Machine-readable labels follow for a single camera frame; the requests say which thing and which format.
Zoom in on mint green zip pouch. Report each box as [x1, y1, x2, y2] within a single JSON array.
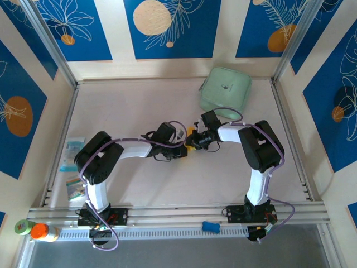
[[198, 66, 253, 118]]

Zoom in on green orange printed packet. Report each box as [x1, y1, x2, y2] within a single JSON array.
[[66, 176, 86, 202]]

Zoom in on blue white plastic packet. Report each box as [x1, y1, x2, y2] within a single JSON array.
[[60, 136, 86, 173]]

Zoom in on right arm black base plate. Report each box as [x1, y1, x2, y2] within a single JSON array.
[[226, 205, 277, 224]]

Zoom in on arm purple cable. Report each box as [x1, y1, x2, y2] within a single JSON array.
[[213, 107, 296, 244], [79, 120, 188, 251]]

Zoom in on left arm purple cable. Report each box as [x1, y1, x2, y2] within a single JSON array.
[[79, 120, 188, 251]]

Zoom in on aluminium frame post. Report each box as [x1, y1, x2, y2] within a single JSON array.
[[273, 0, 326, 82], [21, 0, 78, 86]]

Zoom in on aluminium side rail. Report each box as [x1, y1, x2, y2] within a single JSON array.
[[41, 80, 81, 207], [270, 79, 312, 200]]

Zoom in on orange lid bottle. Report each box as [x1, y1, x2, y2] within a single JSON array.
[[30, 223, 61, 242]]

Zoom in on blue bone-shaped object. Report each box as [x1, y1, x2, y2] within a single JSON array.
[[201, 221, 221, 233]]

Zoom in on long aluminium mounting rail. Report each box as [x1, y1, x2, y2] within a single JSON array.
[[27, 205, 331, 226]]

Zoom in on grey slotted cable duct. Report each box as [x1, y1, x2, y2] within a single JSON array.
[[57, 225, 249, 240]]

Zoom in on orange paper sheet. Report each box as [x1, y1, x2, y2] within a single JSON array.
[[185, 126, 196, 146]]

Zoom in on green tape roll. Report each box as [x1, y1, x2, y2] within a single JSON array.
[[14, 219, 36, 237]]

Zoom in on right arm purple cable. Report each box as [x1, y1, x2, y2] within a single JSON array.
[[213, 107, 296, 244]]

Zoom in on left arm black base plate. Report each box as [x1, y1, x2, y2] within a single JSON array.
[[77, 208, 129, 226]]

